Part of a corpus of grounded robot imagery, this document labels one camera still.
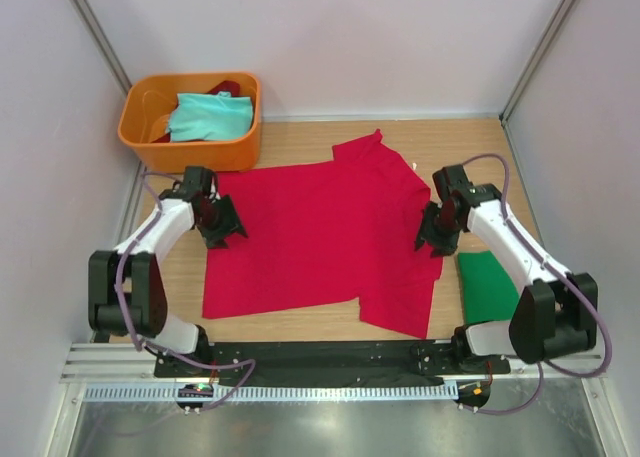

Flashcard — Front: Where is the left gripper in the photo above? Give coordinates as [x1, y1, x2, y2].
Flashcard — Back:
[196, 194, 247, 249]

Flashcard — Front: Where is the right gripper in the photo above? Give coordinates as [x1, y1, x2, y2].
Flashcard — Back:
[414, 202, 462, 260]

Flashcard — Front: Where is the red t-shirt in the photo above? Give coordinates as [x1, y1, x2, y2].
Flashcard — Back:
[202, 132, 443, 339]

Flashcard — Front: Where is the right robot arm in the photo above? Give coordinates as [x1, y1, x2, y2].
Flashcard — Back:
[415, 191, 612, 378]

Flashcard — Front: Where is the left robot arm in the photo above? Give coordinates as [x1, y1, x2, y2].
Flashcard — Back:
[88, 191, 247, 377]

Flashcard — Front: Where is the folded green t-shirt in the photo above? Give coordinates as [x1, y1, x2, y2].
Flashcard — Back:
[457, 251, 520, 325]

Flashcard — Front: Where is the teal t-shirt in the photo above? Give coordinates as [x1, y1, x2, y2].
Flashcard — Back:
[166, 91, 254, 143]

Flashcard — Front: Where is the orange garment in bin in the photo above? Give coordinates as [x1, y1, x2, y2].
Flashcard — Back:
[149, 113, 171, 144]

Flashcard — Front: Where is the dark red garment in bin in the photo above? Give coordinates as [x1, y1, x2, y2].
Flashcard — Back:
[208, 80, 241, 97]

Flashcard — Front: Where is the orange plastic bin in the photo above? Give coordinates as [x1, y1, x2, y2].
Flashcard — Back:
[118, 71, 262, 173]

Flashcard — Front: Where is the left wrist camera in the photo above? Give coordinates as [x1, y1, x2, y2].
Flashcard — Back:
[172, 166, 219, 200]

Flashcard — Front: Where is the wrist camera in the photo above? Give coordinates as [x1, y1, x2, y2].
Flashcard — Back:
[172, 166, 219, 200]
[432, 164, 473, 201]

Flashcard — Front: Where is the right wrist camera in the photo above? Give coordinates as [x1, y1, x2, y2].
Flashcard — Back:
[432, 164, 473, 201]

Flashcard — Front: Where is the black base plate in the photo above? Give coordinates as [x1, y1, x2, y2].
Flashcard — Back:
[152, 339, 512, 390]

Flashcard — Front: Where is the aluminium frame rail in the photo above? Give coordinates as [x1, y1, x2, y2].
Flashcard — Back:
[59, 343, 604, 383]

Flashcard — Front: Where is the slotted cable duct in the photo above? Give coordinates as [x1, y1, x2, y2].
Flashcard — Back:
[83, 381, 458, 403]

